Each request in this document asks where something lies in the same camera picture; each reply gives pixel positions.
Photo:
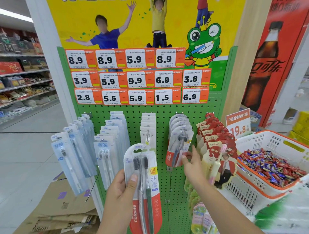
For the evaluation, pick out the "row of blue toothbrush packs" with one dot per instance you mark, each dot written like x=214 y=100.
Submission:
x=67 y=159

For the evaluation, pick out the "rows of orange price tags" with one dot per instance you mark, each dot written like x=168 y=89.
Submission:
x=140 y=79

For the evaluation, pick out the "pile of red grey toothbrush packs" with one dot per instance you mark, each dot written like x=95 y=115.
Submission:
x=154 y=202

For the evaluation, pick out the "stocked store shelves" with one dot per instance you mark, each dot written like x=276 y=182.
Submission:
x=24 y=77

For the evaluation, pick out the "heap of wrapped candies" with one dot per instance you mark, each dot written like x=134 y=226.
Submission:
x=270 y=166

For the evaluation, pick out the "yellow frog poster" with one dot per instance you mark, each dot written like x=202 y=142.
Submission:
x=145 y=19

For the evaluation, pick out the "row of green pink packs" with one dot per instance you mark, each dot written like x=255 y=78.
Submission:
x=200 y=217

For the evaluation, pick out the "person's left hand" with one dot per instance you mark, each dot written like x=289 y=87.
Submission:
x=118 y=202

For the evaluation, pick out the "red cola poster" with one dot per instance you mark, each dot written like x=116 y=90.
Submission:
x=275 y=62

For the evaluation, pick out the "stack of yellow cartons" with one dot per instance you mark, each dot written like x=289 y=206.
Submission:
x=300 y=128

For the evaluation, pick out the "basket of candies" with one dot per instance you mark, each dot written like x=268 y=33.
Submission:
x=263 y=137

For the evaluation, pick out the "bundle of green toothbrush packs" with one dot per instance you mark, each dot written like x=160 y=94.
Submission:
x=148 y=130

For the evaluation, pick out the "small printed sign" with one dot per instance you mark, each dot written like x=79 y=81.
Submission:
x=237 y=124

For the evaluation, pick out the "light wooden post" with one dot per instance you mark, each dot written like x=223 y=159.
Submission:
x=248 y=48

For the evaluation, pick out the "person's right hand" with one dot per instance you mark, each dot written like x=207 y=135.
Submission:
x=195 y=171

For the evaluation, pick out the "pile of flattened cardboard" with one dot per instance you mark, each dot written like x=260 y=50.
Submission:
x=58 y=207

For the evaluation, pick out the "red grey toothbrush blister card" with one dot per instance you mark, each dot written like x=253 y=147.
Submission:
x=179 y=117
x=179 y=125
x=176 y=149

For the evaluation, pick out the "green pegboard display rack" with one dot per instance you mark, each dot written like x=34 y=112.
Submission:
x=166 y=202

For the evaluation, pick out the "row of red cartoon packs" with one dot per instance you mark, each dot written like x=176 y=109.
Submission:
x=219 y=154

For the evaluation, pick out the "row of twin toothbrush packs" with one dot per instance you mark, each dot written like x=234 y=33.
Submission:
x=106 y=159

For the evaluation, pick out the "person's right forearm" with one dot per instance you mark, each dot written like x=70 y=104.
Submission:
x=222 y=212

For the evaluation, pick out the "ceiling light strip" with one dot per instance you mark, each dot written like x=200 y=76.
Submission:
x=17 y=14

